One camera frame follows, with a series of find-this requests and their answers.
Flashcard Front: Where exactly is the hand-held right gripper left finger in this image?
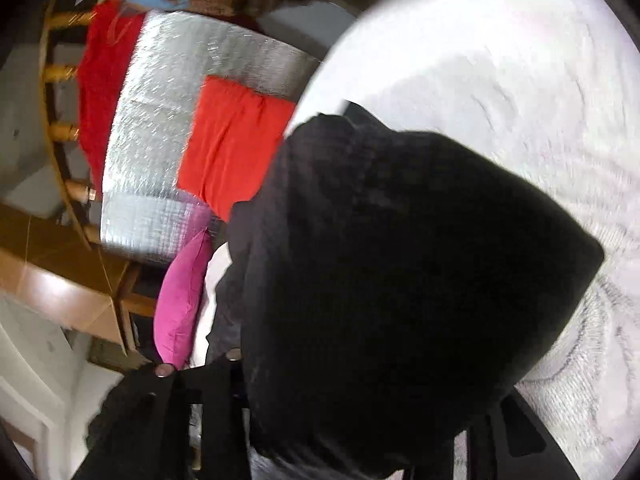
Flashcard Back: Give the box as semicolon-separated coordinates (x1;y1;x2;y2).
75;351;253;480

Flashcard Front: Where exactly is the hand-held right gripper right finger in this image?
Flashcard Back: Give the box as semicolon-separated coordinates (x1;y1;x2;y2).
467;392;563;480

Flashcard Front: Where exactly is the black shiny jacket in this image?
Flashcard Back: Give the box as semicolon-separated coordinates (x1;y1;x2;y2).
205;102;607;480

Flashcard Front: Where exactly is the pink pillow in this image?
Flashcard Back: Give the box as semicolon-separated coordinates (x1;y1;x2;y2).
152;227;217;367

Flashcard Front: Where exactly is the wooden bedside table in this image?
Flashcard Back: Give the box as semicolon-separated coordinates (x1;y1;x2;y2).
0;202;162;358

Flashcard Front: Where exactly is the red pillow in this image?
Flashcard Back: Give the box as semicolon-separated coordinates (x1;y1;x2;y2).
177;76;299;223

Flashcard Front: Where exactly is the silver foil insulation sheet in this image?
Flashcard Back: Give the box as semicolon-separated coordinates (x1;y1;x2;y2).
100;10;322;265

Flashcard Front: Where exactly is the red cloth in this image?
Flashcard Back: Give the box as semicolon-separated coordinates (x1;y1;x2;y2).
76;0;147;197

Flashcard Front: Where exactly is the wooden spindle headboard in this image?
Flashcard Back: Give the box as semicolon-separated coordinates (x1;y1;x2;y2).
37;0;146;306

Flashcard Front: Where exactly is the white textured bedspread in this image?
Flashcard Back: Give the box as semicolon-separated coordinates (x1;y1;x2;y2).
190;0;640;480

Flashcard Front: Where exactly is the white door frame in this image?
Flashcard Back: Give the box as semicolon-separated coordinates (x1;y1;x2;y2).
0;295;118;480

